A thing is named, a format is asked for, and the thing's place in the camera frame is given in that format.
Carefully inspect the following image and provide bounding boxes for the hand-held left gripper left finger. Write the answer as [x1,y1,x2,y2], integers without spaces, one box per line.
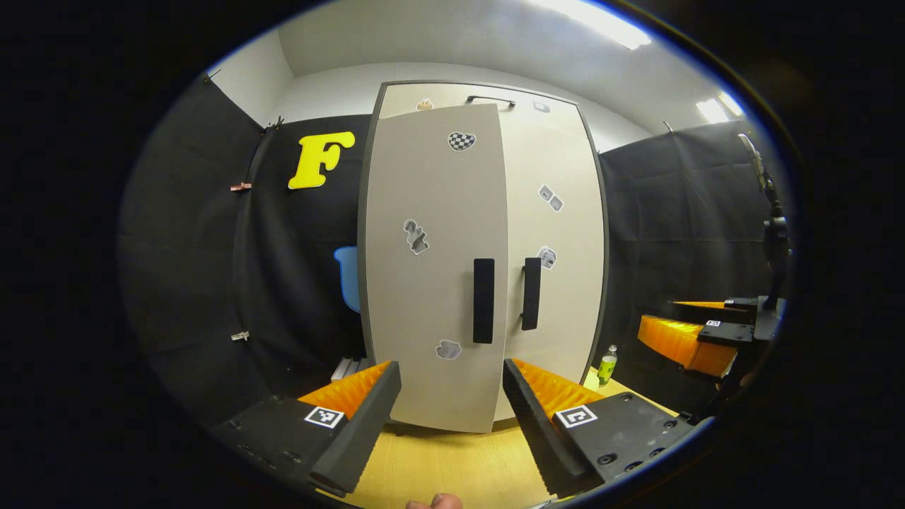
[212,361,402,498]

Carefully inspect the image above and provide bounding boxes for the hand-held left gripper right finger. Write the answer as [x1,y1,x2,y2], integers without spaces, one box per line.
[503,358,697,499]

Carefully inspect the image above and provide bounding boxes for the white shoe cabinet door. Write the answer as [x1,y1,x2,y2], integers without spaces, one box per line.
[495,106,609,423]
[357,103,510,434]

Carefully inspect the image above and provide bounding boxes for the white shoe cabinet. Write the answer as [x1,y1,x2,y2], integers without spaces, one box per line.
[356,80,610,434]

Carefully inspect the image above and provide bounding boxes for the beige cabinet drawer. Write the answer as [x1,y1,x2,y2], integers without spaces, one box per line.
[378,83,584,117]

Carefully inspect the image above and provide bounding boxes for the grey metal bars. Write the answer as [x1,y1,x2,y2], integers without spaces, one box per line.
[331,357,370,384]

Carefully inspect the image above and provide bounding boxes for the green drink bottle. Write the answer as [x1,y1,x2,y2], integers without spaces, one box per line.
[597,344,619,387]

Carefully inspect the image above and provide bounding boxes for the black backdrop cloth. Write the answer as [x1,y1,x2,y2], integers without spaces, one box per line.
[117,74,375,425]
[590,119,793,418]

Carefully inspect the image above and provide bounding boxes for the small ceiling light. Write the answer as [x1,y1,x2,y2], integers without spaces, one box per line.
[696,92,745,124]

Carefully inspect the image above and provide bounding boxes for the long ceiling light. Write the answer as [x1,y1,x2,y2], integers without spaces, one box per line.
[527,0,653,52]

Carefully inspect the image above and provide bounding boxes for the black door handle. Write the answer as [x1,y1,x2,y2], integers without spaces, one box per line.
[521,257,542,332]
[472,258,496,345]

